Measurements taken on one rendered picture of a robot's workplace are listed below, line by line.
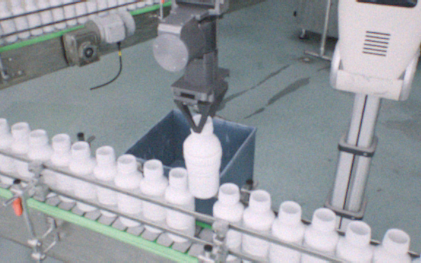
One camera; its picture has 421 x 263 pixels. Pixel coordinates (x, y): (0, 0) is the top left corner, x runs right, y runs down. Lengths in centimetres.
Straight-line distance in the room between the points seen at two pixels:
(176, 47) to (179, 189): 35
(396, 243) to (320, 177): 207
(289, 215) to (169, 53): 36
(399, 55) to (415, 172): 190
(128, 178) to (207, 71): 33
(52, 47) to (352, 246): 174
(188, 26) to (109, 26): 155
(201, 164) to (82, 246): 44
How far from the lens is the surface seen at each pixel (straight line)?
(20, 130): 112
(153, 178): 92
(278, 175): 283
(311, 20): 485
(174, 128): 160
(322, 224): 82
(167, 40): 64
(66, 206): 112
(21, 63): 218
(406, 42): 125
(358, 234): 84
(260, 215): 85
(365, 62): 127
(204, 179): 84
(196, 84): 73
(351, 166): 148
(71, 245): 117
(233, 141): 151
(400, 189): 292
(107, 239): 106
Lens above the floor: 170
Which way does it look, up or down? 32 degrees down
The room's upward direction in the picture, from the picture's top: straight up
